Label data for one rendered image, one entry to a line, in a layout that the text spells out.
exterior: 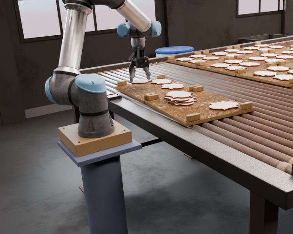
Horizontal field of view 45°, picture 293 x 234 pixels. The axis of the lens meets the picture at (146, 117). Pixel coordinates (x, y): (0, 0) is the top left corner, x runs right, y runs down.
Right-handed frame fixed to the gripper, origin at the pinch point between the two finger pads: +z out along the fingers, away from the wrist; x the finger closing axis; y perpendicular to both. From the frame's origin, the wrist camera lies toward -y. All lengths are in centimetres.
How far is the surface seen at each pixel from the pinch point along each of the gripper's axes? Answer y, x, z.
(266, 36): -350, 377, 33
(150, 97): 27.4, -4.6, 3.2
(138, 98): 18.8, -8.0, 4.8
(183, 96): 40.9, 7.0, 1.5
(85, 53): -321, 36, 21
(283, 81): 35, 71, 5
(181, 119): 62, -5, 5
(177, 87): 12.8, 17.4, 3.8
